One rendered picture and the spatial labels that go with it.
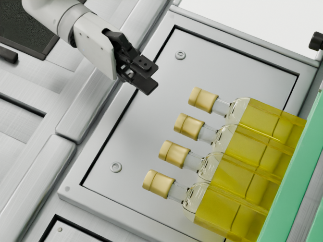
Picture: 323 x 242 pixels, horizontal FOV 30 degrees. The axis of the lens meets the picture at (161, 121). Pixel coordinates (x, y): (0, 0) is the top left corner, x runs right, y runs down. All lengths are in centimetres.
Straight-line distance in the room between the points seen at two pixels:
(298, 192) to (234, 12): 58
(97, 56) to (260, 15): 40
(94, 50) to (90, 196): 26
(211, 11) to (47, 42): 36
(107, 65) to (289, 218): 45
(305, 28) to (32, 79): 58
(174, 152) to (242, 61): 34
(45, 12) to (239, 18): 42
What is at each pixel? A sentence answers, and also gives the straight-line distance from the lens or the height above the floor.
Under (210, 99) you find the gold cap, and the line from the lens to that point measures 103.
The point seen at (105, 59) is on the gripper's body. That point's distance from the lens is 107.
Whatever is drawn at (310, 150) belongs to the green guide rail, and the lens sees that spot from 87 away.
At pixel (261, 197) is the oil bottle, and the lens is 95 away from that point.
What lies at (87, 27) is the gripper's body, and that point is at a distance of 107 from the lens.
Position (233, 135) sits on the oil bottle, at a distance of 99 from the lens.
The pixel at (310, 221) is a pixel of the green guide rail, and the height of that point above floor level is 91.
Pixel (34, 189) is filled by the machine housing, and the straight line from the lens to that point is 112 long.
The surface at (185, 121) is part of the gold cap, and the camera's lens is 100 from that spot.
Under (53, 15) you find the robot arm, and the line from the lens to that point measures 113.
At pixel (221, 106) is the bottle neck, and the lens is 103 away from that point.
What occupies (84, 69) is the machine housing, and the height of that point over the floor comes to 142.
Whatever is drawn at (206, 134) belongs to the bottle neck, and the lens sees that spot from 100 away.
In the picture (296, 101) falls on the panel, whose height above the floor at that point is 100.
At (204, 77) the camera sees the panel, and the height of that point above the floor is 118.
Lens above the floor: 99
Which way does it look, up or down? 11 degrees up
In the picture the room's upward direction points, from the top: 67 degrees counter-clockwise
